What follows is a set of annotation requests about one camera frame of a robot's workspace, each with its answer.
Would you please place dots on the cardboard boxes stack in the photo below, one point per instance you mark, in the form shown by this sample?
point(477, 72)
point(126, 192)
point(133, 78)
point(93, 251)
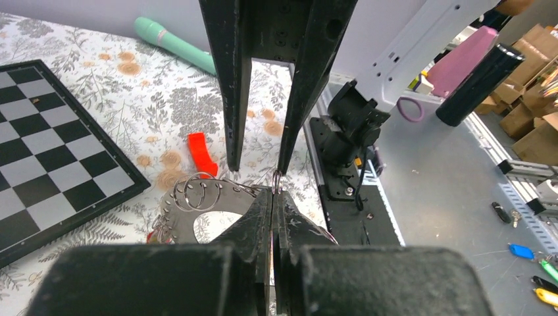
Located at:
point(526, 103)

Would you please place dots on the floral table mat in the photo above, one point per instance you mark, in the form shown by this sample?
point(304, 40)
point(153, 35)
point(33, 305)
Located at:
point(147, 101)

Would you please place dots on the large grey metal keyring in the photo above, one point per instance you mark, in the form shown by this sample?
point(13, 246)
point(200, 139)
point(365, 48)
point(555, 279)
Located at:
point(205, 205)

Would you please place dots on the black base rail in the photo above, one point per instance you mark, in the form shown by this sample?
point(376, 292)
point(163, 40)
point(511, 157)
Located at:
point(354, 204)

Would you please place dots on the spare yellow key tag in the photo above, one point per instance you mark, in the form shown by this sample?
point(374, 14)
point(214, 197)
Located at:
point(547, 297)

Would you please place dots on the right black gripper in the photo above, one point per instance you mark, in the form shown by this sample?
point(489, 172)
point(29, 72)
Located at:
point(308, 33)

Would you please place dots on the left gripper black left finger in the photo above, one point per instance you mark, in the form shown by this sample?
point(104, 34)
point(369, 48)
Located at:
point(228, 276)

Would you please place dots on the spare blue key tag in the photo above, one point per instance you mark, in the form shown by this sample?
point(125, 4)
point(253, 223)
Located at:
point(522, 252)

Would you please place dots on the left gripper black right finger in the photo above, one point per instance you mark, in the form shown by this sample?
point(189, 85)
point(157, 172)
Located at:
point(315, 276)

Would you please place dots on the pink foam block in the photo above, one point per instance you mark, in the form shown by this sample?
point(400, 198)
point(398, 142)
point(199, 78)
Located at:
point(448, 73)

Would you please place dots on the black cylinder roll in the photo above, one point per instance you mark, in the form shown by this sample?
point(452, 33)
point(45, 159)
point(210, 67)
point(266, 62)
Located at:
point(497, 64)

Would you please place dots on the red plastic block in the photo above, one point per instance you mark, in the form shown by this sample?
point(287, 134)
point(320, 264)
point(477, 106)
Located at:
point(203, 162)

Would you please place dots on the mint green cylinder handle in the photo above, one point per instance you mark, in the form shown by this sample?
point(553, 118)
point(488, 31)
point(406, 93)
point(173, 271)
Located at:
point(156, 34)

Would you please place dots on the black white checkerboard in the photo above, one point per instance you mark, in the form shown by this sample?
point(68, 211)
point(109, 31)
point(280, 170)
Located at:
point(59, 168)

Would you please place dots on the spare green key tag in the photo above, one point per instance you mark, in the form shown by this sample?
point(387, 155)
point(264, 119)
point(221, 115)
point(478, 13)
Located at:
point(549, 268)

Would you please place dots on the spare black key fob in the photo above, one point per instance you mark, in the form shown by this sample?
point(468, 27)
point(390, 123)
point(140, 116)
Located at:
point(511, 217)

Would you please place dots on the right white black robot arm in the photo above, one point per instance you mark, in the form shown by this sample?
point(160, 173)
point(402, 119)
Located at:
point(382, 44)

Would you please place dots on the spare black key tag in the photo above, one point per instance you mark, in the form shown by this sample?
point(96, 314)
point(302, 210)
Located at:
point(544, 284)

